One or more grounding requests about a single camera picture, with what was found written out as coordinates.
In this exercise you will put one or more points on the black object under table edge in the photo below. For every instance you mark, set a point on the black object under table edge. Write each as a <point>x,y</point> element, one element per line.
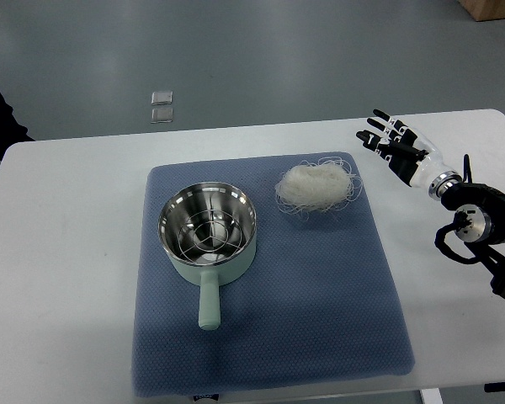
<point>494,387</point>

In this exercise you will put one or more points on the round wire steaming rack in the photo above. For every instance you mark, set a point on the round wire steaming rack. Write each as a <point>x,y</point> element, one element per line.
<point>209,237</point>

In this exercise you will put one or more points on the brown wooden box corner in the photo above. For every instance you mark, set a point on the brown wooden box corner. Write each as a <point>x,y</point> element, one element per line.
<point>485,10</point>

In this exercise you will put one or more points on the upper metal floor plate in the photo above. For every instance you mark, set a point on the upper metal floor plate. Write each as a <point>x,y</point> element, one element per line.
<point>163,97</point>

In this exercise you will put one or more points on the mint green steel pot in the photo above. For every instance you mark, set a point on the mint green steel pot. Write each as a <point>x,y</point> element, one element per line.
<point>192,200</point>

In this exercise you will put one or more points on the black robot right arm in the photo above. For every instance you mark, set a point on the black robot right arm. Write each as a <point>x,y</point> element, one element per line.
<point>479,222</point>

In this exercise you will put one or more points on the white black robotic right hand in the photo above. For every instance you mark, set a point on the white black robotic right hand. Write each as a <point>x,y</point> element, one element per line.
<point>409,154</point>

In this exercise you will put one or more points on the white vermicelli noodle bundle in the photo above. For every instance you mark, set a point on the white vermicelli noodle bundle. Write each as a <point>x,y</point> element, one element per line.
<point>325,186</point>

